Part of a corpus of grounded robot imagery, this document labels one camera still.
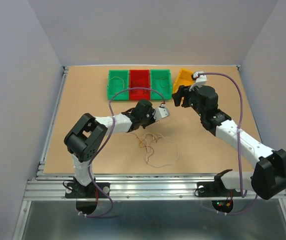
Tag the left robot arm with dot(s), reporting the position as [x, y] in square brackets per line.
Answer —
[86, 137]

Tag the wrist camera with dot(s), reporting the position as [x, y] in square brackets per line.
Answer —
[199, 79]
[161, 113]

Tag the yellow bin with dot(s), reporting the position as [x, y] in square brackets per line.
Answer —
[184, 78]

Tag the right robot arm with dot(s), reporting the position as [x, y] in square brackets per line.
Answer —
[269, 175]

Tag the right green bin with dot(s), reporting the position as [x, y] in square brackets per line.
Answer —
[160, 81]

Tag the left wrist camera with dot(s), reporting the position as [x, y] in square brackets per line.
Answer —
[161, 113]

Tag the green bin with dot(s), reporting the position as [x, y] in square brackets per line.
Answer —
[118, 80]
[160, 81]

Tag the left green bin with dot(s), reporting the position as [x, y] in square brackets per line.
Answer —
[118, 80]

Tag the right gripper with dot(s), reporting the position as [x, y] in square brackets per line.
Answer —
[183, 91]

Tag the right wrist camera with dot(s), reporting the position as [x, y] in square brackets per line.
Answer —
[199, 79]

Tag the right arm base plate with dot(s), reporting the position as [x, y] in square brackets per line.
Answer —
[213, 189]

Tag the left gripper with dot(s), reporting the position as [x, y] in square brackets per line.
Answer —
[151, 112]

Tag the red bin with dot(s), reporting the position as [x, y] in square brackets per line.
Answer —
[140, 81]

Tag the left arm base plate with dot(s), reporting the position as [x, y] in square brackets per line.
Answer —
[74, 190]

